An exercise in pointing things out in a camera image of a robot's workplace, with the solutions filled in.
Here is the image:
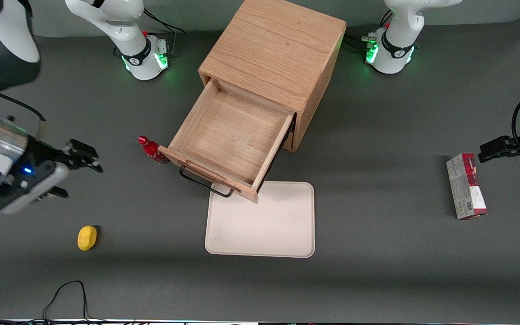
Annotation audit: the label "red and grey carton box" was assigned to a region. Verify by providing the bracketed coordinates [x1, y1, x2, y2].
[446, 153, 488, 220]

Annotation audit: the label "yellow lemon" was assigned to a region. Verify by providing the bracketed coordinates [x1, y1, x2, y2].
[77, 225, 98, 251]

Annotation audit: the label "dark grey table mat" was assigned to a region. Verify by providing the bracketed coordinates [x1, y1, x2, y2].
[0, 18, 520, 322]

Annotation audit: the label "black metal drawer handle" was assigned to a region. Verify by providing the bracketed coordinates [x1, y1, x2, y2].
[179, 166, 235, 198]

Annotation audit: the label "black right arm base cables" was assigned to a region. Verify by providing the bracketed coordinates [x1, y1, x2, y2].
[143, 7, 187, 57]

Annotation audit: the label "thin black floor cable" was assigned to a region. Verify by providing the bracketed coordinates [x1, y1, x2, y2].
[0, 280, 107, 325]

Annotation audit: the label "beige rectangular tray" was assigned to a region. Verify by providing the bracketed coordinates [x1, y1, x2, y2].
[204, 181, 316, 258]

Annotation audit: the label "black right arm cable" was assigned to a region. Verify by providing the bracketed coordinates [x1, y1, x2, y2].
[0, 81, 46, 138]

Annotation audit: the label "red soda bottle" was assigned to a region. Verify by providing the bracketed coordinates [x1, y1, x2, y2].
[138, 135, 168, 166]

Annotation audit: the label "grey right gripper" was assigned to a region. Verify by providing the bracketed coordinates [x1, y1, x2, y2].
[0, 139, 104, 214]

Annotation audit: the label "black left arm base cables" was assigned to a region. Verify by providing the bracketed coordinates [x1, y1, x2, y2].
[344, 9, 394, 52]

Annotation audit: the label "black arm base cables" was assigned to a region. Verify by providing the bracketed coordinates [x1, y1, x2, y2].
[143, 7, 187, 57]
[344, 9, 394, 52]

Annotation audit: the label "oak wooden drawer cabinet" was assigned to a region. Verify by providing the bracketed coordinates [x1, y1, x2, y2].
[198, 0, 347, 153]

